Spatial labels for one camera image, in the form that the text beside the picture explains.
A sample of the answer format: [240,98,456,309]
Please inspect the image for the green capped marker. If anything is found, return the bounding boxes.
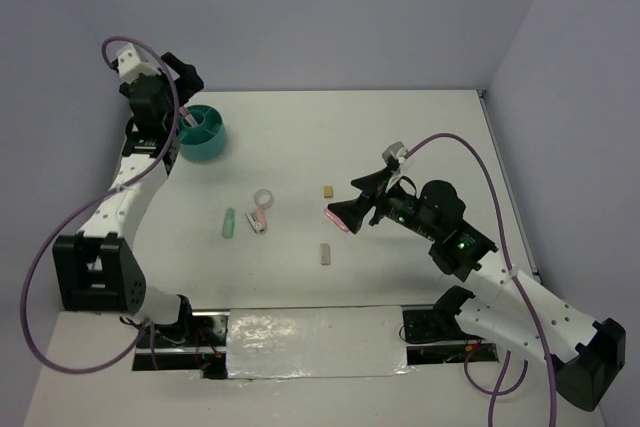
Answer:
[221,207,236,239]

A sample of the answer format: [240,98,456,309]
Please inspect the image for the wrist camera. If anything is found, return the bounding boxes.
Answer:
[116,43,160,84]
[382,141,413,189]

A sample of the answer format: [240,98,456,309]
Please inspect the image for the red pink pen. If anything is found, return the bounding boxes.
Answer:
[180,107,198,127]

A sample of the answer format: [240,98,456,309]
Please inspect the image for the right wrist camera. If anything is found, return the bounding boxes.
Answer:
[382,141,413,189]

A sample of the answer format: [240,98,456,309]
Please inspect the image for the beige rectangular eraser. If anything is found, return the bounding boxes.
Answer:
[320,243,331,266]

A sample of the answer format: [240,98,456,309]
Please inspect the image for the pink mini stapler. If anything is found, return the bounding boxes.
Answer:
[246,208,267,235]

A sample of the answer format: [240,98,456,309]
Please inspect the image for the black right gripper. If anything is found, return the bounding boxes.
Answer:
[328,166,439,241]

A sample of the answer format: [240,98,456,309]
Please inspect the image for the clear tape roll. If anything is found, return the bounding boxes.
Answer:
[254,189,274,210]

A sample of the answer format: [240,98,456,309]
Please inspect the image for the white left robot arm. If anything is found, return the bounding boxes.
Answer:
[52,43,204,346]

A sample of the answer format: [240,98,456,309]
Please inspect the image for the silver foil tape sheet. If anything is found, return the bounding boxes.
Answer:
[226,306,410,380]

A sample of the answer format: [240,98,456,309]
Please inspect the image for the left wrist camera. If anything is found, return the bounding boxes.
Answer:
[116,43,160,84]

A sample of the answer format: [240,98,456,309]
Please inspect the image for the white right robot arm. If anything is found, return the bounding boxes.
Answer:
[325,168,626,411]

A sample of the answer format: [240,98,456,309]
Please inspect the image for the teal round compartment organizer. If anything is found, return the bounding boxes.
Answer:
[178,105,227,162]

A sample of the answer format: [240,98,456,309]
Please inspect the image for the pink capped highlighter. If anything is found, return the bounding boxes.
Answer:
[324,207,350,233]

